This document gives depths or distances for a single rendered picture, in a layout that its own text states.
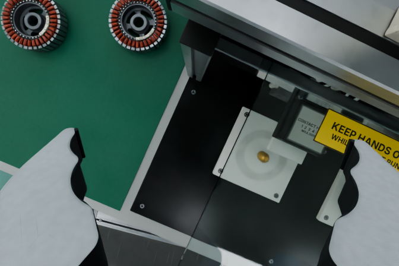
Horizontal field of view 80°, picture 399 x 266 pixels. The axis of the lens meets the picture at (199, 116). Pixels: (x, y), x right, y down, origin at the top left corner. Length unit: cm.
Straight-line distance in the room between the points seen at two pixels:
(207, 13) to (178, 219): 45
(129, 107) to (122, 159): 11
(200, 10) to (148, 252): 118
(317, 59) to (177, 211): 44
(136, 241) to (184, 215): 73
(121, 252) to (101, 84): 91
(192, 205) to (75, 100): 33
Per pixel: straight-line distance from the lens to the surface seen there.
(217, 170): 50
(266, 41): 17
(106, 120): 54
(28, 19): 60
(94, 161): 57
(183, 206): 54
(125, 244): 127
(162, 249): 126
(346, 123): 23
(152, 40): 49
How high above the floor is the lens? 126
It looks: 86 degrees down
